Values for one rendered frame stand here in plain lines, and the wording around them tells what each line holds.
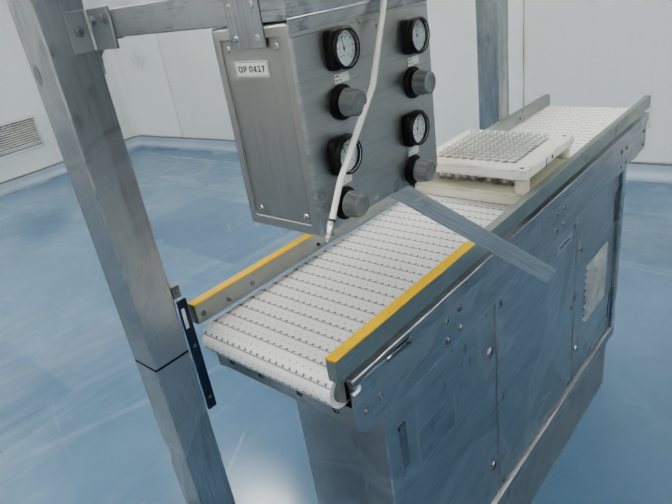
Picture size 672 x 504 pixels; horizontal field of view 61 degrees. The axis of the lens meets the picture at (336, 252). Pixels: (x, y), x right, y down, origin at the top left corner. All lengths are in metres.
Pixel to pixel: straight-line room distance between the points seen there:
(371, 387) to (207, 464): 0.37
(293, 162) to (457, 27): 3.64
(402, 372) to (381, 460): 0.20
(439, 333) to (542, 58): 3.22
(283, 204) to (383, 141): 0.13
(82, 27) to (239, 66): 0.25
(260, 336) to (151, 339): 0.15
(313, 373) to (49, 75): 0.47
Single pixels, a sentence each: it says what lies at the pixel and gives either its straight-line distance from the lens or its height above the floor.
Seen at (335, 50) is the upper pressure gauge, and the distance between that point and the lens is 0.54.
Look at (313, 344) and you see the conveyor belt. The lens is 0.78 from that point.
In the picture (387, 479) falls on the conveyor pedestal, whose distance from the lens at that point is 1.00.
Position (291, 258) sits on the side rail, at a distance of 0.98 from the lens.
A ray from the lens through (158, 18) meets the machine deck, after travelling 0.65.
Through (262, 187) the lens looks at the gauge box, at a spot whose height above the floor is 1.19.
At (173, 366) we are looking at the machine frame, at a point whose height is 0.89.
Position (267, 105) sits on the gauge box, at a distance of 0.56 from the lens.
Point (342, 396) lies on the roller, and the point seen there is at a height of 0.91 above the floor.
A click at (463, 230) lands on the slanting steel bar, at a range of 0.79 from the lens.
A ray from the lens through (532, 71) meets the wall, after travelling 4.01.
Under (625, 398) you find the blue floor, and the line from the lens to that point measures 2.17.
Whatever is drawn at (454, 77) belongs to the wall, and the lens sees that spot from 4.21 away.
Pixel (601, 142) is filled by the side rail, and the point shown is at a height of 0.96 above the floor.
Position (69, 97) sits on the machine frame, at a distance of 0.75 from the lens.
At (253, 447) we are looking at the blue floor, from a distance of 2.06.
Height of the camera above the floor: 1.38
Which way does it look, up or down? 25 degrees down
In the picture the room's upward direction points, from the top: 9 degrees counter-clockwise
